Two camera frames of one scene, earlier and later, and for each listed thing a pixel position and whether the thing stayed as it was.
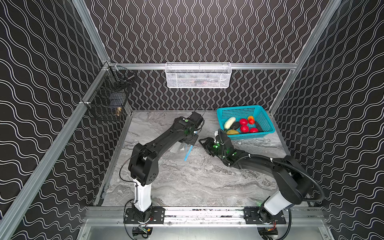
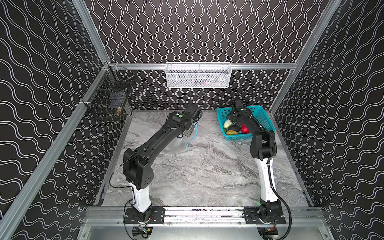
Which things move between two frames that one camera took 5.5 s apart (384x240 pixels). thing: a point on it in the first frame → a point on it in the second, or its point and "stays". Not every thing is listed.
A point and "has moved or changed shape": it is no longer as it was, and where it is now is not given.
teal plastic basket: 245,122 stays
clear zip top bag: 181,150 has moved or changed shape
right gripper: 214,144 → 235,120
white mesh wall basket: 198,75 stays
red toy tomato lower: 244,129 stays
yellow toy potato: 232,132 stays
